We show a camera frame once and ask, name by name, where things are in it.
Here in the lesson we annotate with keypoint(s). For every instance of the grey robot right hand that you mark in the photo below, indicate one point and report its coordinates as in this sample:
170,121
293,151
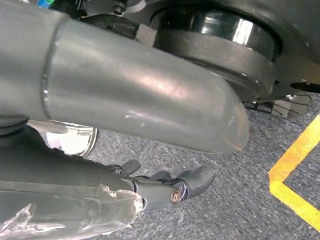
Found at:
62,179

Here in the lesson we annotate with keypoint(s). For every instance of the chrome round plate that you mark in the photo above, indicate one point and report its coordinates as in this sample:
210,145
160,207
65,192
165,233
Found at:
75,140

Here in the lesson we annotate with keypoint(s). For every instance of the grey robot body tube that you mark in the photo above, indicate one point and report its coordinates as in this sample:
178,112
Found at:
124,82

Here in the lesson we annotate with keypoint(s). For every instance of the yellow floor tape marking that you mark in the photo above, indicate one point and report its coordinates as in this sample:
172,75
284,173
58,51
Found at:
295,159

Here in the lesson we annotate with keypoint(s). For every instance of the grey metal foot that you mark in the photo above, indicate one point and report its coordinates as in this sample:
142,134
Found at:
292,106

